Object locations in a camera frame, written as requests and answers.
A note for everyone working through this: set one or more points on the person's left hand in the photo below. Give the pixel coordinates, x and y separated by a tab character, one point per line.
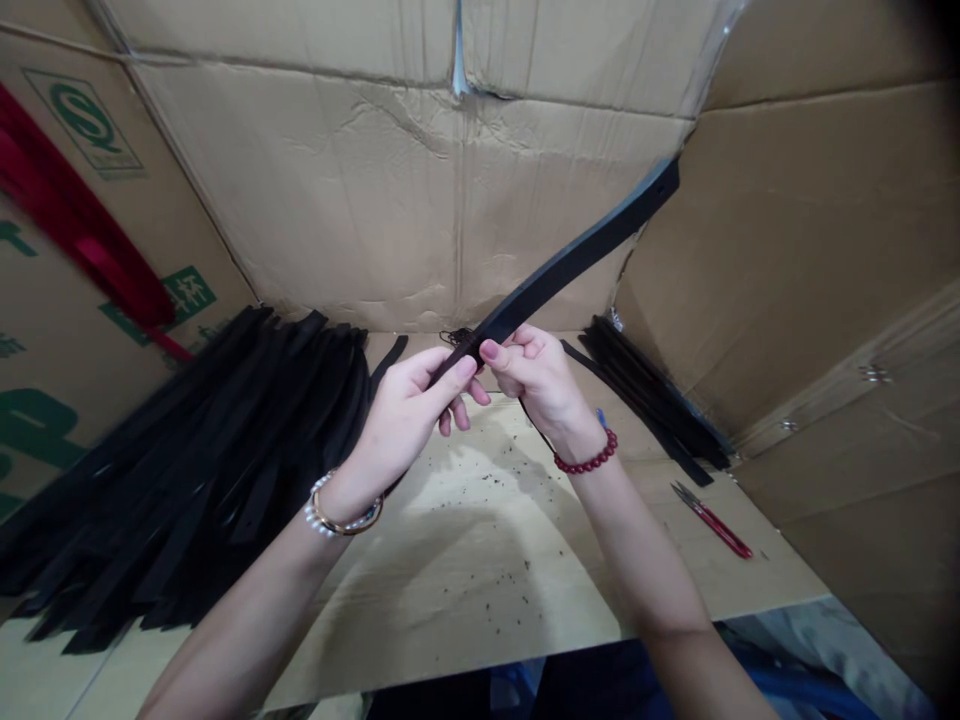
401	409

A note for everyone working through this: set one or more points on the person's right hand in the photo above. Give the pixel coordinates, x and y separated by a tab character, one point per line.
544	390

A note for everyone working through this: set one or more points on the person's right thumb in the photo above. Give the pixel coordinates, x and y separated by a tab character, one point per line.
499	356

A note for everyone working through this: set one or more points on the person's left fingers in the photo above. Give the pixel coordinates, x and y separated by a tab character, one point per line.
465	409

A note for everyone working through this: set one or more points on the person's right fingers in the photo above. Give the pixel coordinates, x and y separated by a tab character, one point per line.
508	381

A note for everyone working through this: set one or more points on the person's right index finger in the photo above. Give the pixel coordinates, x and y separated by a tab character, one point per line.
538	339

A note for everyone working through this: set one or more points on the person's left thumb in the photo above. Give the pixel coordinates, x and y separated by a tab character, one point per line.
454	373

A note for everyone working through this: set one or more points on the black thread tangle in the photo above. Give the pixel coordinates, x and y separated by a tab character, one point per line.
454	337

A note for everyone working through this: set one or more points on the cardboard sheet work mat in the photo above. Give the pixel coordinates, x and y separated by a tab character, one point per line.
480	555

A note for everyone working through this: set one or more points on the red thread snips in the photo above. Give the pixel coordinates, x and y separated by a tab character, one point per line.
712	521

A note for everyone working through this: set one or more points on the stapled plain cardboard carton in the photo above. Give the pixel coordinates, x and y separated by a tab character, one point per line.
810	285

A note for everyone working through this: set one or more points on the person's body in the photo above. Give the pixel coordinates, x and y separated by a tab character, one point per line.
585	686

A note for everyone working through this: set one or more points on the cardboard carton with green print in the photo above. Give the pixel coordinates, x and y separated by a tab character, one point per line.
67	315

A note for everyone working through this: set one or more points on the creased plain cardboard wall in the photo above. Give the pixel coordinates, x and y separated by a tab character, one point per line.
375	187

